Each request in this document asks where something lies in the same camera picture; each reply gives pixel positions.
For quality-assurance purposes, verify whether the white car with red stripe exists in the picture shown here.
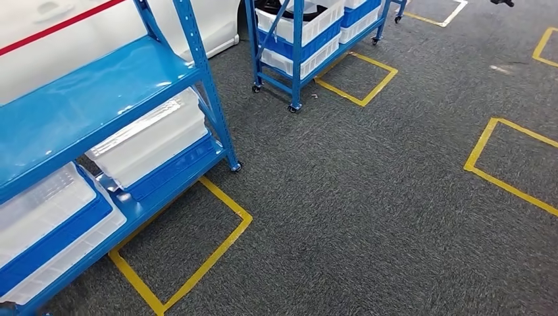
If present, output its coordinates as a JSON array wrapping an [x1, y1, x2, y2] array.
[[0, 0, 242, 107]]

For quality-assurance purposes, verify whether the small blue wheeled cart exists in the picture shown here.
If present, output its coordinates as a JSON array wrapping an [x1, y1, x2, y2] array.
[[243, 0, 409, 115]]

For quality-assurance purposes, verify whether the black plastic item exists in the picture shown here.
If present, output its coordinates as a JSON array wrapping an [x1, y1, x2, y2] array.
[[255, 0, 328, 22]]

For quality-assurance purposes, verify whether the yellow floor tape square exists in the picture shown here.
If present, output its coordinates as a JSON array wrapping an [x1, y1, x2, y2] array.
[[108, 176, 254, 316]]

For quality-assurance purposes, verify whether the large blue metal shelf rack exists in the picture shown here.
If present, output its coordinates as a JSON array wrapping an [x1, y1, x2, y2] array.
[[0, 0, 243, 316]]

